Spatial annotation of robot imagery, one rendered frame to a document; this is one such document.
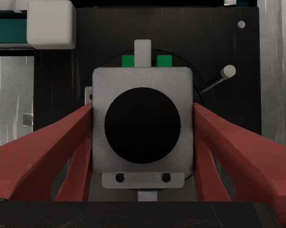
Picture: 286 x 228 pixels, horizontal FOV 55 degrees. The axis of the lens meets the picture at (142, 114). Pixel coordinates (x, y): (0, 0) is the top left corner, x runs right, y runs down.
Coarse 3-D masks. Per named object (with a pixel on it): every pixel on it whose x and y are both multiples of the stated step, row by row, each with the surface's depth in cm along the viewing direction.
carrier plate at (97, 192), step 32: (96, 32) 29; (128, 32) 29; (160, 32) 29; (192, 32) 29; (224, 32) 29; (256, 32) 29; (64, 64) 29; (96, 64) 29; (192, 64) 29; (224, 64) 29; (256, 64) 29; (64, 96) 29; (224, 96) 29; (256, 96) 29; (256, 128) 28; (96, 192) 28; (128, 192) 28; (160, 192) 28; (192, 192) 28
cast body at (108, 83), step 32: (96, 96) 12; (128, 96) 11; (160, 96) 11; (192, 96) 12; (96, 128) 12; (128, 128) 11; (160, 128) 11; (192, 128) 12; (96, 160) 11; (128, 160) 11; (160, 160) 11; (192, 160) 12
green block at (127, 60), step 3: (123, 57) 22; (126, 57) 22; (129, 57) 22; (132, 57) 22; (123, 60) 22; (126, 60) 22; (129, 60) 22; (132, 60) 22; (123, 63) 22; (126, 63) 22; (129, 63) 22; (132, 63) 22; (123, 66) 22; (126, 66) 22; (129, 66) 22; (132, 66) 22
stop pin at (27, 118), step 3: (24, 114) 29; (27, 114) 29; (30, 114) 29; (24, 117) 29; (27, 117) 29; (30, 117) 29; (24, 120) 29; (27, 120) 29; (30, 120) 29; (24, 123) 29; (27, 123) 29; (30, 123) 29; (24, 126) 29; (27, 126) 29; (30, 126) 29
